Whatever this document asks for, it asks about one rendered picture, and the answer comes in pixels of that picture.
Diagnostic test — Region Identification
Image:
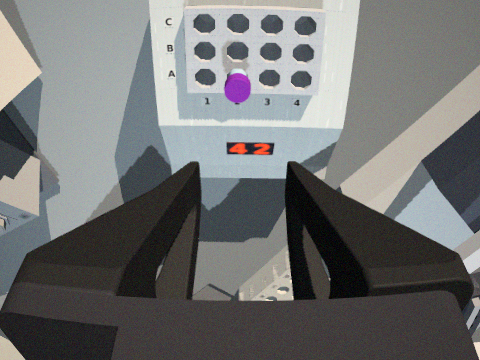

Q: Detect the dark grey bench mat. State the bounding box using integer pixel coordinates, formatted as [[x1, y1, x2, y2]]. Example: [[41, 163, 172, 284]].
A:
[[0, 0, 480, 298]]

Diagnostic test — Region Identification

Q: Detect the violet-capped test tube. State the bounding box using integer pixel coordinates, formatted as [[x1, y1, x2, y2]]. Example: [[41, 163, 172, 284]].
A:
[[224, 69, 251, 103]]

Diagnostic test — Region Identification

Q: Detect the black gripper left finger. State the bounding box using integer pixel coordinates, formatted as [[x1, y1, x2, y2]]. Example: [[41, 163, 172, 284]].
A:
[[11, 161, 202, 300]]

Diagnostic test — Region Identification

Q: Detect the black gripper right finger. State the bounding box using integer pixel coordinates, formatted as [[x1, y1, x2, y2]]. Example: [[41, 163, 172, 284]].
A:
[[285, 161, 474, 311]]

